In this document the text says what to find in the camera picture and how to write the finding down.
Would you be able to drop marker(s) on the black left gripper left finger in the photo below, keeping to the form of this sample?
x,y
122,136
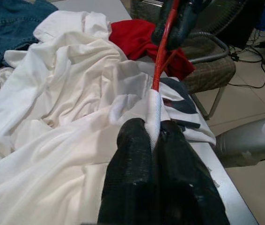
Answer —
x,y
130,164

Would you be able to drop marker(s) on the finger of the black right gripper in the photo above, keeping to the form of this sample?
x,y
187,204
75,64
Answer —
x,y
181,32
159,34

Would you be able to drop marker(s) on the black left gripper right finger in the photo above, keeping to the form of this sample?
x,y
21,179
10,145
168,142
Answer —
x,y
181,175

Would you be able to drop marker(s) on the red plastic hanger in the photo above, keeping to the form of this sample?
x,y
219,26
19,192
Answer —
x,y
161,54

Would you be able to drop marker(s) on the plain white shirt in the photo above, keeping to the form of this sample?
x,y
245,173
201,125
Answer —
x,y
53,117

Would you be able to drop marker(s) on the red garment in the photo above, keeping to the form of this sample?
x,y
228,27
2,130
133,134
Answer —
x,y
132,37

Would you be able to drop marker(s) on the blue denim garment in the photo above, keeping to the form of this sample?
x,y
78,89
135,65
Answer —
x,y
6,28

